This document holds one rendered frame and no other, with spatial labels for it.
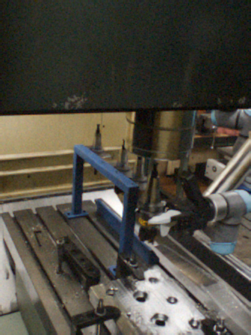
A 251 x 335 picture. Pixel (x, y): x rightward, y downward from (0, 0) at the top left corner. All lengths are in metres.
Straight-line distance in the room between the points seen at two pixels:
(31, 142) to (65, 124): 0.19
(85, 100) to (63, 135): 1.26
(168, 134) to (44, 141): 1.13
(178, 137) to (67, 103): 0.28
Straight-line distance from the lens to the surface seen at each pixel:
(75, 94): 0.60
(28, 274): 1.31
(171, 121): 0.77
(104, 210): 1.63
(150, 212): 0.89
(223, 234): 1.11
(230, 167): 1.22
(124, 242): 1.25
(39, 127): 1.81
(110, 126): 1.95
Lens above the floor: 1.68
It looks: 20 degrees down
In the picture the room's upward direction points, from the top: 5 degrees clockwise
